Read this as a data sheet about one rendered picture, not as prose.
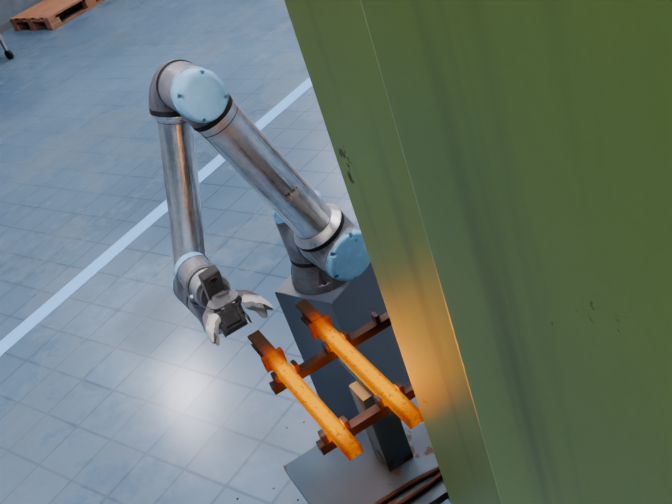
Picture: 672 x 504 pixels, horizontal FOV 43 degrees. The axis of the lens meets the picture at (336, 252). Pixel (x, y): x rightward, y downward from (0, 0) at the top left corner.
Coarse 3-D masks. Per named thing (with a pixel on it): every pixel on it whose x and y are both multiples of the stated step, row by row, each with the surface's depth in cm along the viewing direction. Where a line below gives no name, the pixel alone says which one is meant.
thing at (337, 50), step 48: (288, 0) 92; (336, 0) 80; (336, 48) 86; (336, 96) 93; (384, 96) 81; (336, 144) 102; (384, 144) 87; (384, 192) 94; (384, 240) 103; (384, 288) 114; (432, 288) 96; (432, 336) 105; (432, 384) 115; (432, 432) 129; (480, 432) 106; (480, 480) 117
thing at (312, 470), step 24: (360, 432) 186; (408, 432) 182; (312, 456) 185; (336, 456) 183; (360, 456) 181; (432, 456) 175; (312, 480) 179; (336, 480) 177; (360, 480) 175; (384, 480) 173; (408, 480) 172
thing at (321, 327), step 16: (304, 304) 182; (304, 320) 184; (320, 320) 176; (320, 336) 175; (336, 336) 172; (336, 352) 170; (352, 352) 166; (352, 368) 164; (368, 368) 161; (368, 384) 159; (384, 384) 156; (384, 400) 155; (400, 400) 152; (400, 416) 150; (416, 416) 148
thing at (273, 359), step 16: (256, 336) 179; (272, 352) 172; (272, 368) 171; (288, 368) 168; (288, 384) 164; (304, 384) 163; (304, 400) 159; (320, 400) 158; (320, 416) 154; (336, 432) 150; (352, 448) 146
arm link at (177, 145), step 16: (160, 112) 203; (176, 112) 203; (160, 128) 207; (176, 128) 206; (192, 128) 210; (160, 144) 210; (176, 144) 207; (192, 144) 210; (176, 160) 209; (192, 160) 211; (176, 176) 211; (192, 176) 213; (176, 192) 213; (192, 192) 214; (176, 208) 215; (192, 208) 215; (176, 224) 217; (192, 224) 217; (176, 240) 219; (192, 240) 219; (176, 256) 221; (176, 288) 227
